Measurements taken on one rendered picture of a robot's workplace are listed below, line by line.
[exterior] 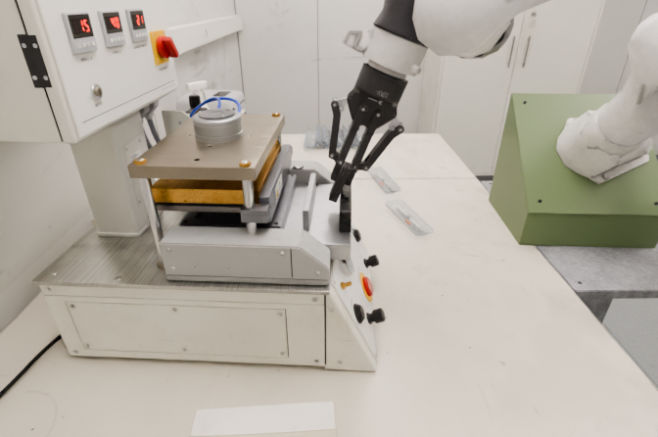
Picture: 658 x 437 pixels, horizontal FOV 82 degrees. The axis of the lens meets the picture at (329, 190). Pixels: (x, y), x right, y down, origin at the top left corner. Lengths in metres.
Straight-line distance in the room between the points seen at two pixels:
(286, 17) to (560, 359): 2.73
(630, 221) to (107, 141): 1.15
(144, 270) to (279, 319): 0.23
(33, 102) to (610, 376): 0.95
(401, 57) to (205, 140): 0.33
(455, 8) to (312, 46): 2.65
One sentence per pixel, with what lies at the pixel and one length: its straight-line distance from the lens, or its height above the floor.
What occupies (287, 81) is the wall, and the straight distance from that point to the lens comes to 3.13.
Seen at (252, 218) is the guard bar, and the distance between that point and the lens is 0.57.
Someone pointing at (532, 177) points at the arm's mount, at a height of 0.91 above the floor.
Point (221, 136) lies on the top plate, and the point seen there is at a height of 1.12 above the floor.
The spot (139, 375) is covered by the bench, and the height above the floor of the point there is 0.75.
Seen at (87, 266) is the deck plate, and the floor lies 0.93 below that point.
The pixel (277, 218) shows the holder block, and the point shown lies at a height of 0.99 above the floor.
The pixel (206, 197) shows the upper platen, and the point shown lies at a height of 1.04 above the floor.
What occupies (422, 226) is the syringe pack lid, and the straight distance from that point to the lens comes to 1.05.
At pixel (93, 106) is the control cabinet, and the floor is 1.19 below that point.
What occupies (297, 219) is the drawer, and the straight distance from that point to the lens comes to 0.67.
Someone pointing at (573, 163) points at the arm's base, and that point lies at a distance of 1.13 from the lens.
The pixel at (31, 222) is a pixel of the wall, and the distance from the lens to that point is 1.06.
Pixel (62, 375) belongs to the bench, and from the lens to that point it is 0.84.
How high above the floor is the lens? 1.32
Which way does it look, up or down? 27 degrees down
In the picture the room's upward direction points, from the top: straight up
